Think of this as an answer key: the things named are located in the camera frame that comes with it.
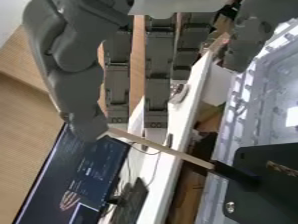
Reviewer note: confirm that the thin stick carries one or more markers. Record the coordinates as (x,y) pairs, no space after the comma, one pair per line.
(236,175)

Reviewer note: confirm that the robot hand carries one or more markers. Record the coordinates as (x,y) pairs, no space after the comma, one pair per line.
(73,76)

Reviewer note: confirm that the clear box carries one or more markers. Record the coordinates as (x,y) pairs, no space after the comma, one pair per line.
(266,100)

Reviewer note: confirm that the black plate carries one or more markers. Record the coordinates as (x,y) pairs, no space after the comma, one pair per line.
(270,193)

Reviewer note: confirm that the white desk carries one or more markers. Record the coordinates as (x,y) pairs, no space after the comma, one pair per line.
(170,173)

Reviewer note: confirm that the wooden chopstick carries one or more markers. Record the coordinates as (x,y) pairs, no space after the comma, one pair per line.
(163,149)

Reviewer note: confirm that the computer monitor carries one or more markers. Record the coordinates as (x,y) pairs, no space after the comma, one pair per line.
(74,180)

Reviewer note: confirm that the black keyboard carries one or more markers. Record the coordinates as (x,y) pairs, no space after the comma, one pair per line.
(130,203)

